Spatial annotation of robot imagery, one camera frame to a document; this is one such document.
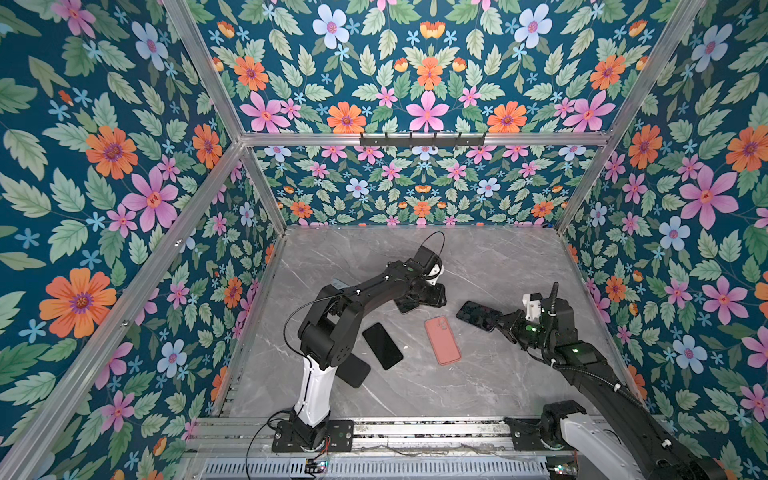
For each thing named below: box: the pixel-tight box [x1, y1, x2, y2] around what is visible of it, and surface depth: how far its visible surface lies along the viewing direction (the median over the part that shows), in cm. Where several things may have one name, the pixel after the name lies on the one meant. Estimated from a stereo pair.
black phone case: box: [335, 353, 371, 389], surface depth 86 cm
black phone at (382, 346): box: [362, 322, 404, 370], surface depth 90 cm
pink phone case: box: [424, 315, 462, 366], surface depth 93 cm
